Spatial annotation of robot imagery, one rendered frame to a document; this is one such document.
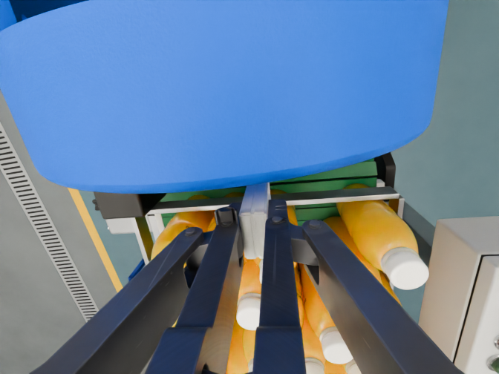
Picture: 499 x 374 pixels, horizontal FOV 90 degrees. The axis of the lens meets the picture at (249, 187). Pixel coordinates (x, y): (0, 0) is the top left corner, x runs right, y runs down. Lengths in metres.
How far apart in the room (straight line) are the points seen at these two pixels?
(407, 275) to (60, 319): 2.59
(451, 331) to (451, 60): 1.27
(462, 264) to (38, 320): 2.79
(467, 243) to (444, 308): 0.11
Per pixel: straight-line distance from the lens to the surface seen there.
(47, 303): 2.64
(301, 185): 0.45
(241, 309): 0.34
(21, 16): 0.26
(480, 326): 0.40
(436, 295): 0.46
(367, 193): 0.40
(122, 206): 0.42
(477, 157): 1.71
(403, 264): 0.32
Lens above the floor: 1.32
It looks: 68 degrees down
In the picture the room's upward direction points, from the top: 167 degrees counter-clockwise
